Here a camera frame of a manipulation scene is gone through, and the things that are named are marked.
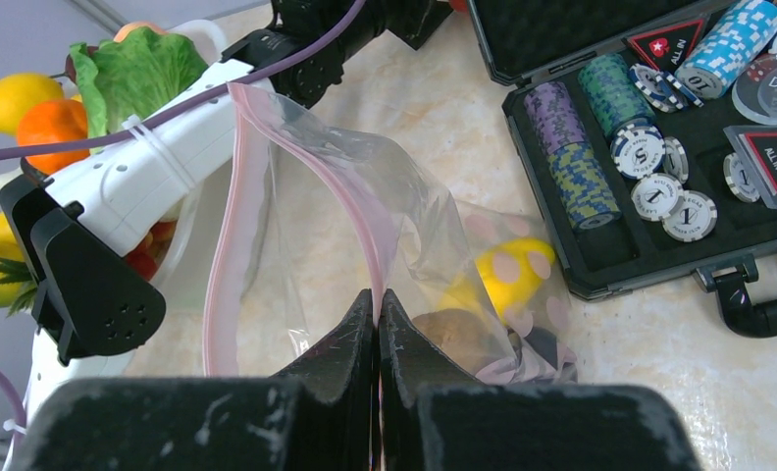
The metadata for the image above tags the yellow lemon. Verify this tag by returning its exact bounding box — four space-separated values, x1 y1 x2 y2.
0 73 64 135

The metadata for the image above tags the peach at back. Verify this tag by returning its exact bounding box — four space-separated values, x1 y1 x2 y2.
112 21 168 43

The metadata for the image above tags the purple eggplant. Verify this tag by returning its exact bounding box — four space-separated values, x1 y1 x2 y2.
478 328 579 385

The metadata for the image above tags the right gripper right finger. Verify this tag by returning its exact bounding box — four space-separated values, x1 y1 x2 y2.
378 288 480 470

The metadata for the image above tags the brown potato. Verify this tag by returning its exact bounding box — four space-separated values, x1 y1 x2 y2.
412 309 497 374

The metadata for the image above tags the strawberry cluster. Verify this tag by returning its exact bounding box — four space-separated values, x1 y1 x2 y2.
124 221 178 281

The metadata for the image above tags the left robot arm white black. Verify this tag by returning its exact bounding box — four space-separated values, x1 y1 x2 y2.
0 59 400 416

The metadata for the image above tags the clear zip top bag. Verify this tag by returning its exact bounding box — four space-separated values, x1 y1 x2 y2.
202 83 576 376

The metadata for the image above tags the green lettuce leaf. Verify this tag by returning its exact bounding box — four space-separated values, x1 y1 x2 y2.
69 33 208 138

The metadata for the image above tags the large orange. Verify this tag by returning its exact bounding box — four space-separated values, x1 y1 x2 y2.
16 99 90 175

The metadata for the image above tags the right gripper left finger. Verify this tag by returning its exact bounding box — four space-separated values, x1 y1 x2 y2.
274 288 376 470

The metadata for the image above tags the yellow mango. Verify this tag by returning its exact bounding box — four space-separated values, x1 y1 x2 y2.
434 237 556 320

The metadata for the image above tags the black poker chip case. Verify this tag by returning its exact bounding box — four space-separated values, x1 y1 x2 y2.
468 1 777 338

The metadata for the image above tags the white fruit tray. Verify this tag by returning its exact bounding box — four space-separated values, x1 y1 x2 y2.
118 19 231 290

